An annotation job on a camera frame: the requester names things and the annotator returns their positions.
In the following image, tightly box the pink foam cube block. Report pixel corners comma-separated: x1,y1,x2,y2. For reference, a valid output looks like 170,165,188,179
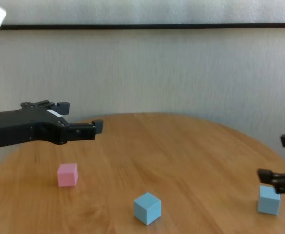
57,163,79,188

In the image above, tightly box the blue foam cube block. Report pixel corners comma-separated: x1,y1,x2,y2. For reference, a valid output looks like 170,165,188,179
134,192,162,226
257,185,281,215

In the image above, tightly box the black wall rail strip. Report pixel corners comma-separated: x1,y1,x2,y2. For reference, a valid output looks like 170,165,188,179
0,23,285,30

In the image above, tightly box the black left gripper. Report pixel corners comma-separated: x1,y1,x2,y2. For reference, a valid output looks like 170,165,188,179
0,100,104,150

